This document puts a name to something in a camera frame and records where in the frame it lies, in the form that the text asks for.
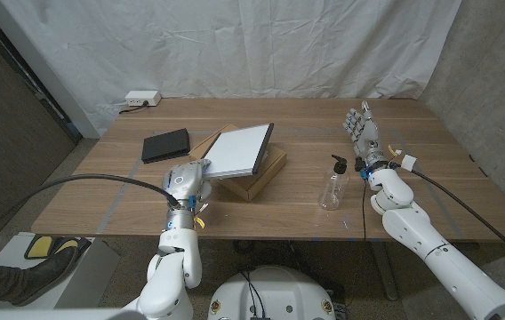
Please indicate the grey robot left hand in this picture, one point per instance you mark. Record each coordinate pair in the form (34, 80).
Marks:
(183, 182)

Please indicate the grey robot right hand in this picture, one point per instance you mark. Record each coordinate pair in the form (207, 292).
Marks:
(368, 135)

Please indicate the small black-framed whiteboard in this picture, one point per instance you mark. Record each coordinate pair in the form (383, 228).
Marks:
(237, 151)

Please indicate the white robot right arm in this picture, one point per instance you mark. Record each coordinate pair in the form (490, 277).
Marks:
(443, 253)

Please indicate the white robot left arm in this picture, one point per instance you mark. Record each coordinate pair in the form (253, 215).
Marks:
(177, 266)

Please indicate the clear spray bottle black pump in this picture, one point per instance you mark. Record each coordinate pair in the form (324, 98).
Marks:
(333, 186)

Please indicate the black flat box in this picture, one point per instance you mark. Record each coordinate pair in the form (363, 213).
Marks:
(165, 144)

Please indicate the flat brown cardboard box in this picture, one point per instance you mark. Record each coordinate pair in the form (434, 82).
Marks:
(257, 182)

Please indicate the white power strip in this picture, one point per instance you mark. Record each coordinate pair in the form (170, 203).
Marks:
(142, 98)

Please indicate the white floor platform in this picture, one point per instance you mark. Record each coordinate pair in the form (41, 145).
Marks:
(92, 271)

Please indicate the white backdrop cloth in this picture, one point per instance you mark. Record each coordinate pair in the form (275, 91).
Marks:
(234, 49)

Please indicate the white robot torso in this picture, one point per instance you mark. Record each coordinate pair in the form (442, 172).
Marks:
(274, 293)

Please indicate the yellow and black foot pedal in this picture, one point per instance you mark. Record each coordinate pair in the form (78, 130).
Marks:
(39, 246)

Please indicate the person's dark leg and shoe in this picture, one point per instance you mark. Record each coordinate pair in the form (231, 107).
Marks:
(17, 280)

